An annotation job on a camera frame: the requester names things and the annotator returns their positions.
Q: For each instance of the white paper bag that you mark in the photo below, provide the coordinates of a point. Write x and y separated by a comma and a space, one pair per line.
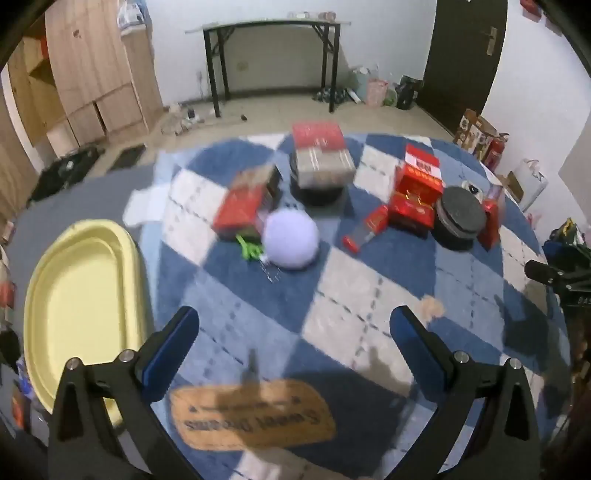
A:
528, 182

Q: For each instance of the red box with gold print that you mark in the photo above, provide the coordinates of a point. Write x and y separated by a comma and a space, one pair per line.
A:
415, 194

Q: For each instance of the small red box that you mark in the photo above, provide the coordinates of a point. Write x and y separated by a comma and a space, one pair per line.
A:
489, 226

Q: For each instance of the yellow plastic basin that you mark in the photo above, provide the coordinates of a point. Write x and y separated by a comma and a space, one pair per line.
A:
78, 314

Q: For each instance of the red lighter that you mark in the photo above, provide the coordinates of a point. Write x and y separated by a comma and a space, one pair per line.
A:
369, 226

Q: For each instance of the printed cardboard box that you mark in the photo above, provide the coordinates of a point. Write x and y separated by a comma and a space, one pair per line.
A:
473, 131

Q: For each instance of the green clip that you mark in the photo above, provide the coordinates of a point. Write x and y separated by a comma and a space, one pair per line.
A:
249, 249

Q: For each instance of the crumpled cardboard scraps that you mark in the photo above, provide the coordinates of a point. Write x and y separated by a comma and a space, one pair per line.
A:
182, 121

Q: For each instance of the red cigarette box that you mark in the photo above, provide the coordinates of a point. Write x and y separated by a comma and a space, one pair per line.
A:
240, 207

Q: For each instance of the pale purple ball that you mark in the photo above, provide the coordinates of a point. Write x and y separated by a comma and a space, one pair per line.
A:
290, 237

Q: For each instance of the white round knob container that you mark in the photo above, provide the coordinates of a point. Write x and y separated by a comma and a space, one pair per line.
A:
472, 188

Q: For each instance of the wall socket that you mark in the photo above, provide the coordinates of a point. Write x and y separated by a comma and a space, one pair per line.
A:
243, 65

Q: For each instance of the blue checked plush blanket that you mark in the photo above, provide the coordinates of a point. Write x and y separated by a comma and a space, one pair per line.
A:
369, 286

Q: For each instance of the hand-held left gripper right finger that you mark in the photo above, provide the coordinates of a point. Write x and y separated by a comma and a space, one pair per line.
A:
415, 350

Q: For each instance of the pink bag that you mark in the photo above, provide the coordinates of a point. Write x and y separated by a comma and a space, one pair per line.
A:
376, 92

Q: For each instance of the round black sponge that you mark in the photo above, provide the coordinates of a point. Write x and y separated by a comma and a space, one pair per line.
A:
318, 196
457, 217

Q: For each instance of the pair of slippers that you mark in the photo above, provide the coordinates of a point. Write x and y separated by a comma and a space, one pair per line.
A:
330, 96

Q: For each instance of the bags atop wardrobe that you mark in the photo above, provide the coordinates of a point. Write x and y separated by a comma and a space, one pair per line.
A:
133, 14

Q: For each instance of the large red cigarette carton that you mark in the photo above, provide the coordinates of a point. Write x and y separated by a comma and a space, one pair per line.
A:
321, 159

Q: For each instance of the dark brown door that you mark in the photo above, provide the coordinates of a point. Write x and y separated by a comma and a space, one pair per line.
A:
457, 60

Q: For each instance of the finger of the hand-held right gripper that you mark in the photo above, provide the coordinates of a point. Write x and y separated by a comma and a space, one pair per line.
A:
542, 273

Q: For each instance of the black floor bag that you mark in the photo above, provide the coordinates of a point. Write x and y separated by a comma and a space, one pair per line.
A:
64, 173

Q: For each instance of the pale green bag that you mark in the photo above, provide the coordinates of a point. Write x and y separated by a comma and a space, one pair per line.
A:
358, 83

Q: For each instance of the black folding table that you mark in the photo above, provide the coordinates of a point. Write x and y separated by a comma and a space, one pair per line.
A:
272, 25

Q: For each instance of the red fire extinguisher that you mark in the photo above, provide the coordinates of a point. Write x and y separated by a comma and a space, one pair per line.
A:
495, 154

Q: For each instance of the black floor mat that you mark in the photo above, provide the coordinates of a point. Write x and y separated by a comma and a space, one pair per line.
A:
127, 157

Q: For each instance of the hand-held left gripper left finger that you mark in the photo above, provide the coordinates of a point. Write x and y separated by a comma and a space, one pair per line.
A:
171, 350

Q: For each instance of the wooden wardrobe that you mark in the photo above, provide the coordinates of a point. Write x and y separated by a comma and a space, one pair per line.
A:
87, 69

